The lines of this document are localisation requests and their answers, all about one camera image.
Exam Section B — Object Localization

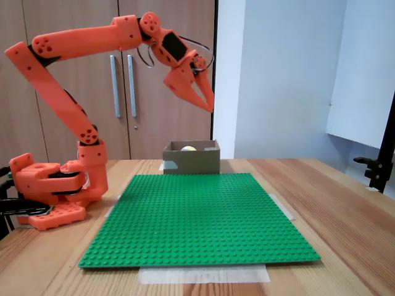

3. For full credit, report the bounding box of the brown cardboard box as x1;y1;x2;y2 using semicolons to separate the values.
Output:
162;139;221;175

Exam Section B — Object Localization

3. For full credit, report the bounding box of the brown wooden cabinet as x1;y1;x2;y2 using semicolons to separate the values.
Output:
0;0;218;161

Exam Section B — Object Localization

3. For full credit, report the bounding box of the green studded baseplate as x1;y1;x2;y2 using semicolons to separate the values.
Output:
78;172;322;269

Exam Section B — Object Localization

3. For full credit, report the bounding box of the masking tape strip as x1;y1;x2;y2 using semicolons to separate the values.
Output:
138;265;272;285
268;192;296;221
104;194;122;218

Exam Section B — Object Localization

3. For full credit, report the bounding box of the black table clamp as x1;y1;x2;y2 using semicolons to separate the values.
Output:
0;199;52;216

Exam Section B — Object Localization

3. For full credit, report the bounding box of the thin servo cable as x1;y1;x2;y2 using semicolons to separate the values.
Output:
137;35;215;75

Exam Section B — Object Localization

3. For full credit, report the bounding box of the silver cabinet handle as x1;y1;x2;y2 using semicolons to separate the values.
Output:
127;54;138;118
109;54;122;118

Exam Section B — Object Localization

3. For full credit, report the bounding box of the white wall panel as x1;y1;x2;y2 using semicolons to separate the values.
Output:
326;0;395;150

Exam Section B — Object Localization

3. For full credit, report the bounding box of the black camera stand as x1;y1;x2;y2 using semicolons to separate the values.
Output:
353;89;395;194

